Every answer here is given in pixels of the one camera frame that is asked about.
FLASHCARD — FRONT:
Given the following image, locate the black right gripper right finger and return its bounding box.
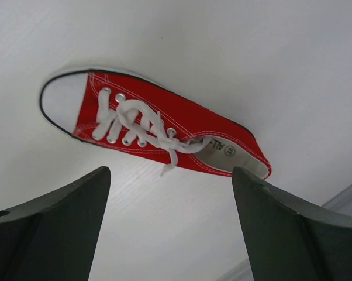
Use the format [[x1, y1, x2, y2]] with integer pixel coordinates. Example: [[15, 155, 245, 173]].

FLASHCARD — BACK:
[[232, 167, 352, 280]]

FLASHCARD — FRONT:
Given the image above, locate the red sneaker upper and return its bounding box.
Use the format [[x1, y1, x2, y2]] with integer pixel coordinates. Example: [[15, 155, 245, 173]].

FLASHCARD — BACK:
[[39, 66, 272, 179]]

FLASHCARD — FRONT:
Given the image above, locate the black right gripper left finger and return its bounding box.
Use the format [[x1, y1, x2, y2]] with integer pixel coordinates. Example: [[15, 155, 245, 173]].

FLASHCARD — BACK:
[[0, 166, 111, 280]]

